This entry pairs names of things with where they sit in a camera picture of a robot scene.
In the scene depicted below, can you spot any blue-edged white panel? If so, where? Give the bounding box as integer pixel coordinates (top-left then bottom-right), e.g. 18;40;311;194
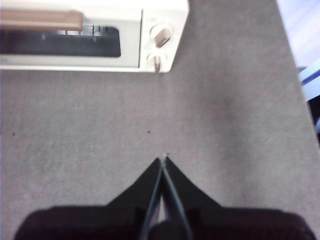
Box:
297;65;320;101

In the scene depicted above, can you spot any metal wire oven rack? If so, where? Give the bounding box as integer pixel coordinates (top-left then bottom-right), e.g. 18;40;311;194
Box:
42;23;106;38

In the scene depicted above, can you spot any cream and beige oven knob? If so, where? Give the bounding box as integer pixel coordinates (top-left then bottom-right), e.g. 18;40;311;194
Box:
146;52;165;74
149;23;174;48

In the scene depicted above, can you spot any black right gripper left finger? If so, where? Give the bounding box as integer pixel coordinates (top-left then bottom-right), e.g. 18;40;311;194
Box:
13;157;164;240

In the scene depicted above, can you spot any glass oven door beige handle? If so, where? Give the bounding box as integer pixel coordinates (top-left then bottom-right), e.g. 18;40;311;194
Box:
0;8;144;69

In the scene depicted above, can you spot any cream Toshiba toaster oven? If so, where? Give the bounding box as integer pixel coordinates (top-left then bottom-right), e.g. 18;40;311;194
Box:
0;0;189;74

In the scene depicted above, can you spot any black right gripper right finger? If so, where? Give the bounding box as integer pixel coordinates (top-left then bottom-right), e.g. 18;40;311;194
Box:
163;157;317;240

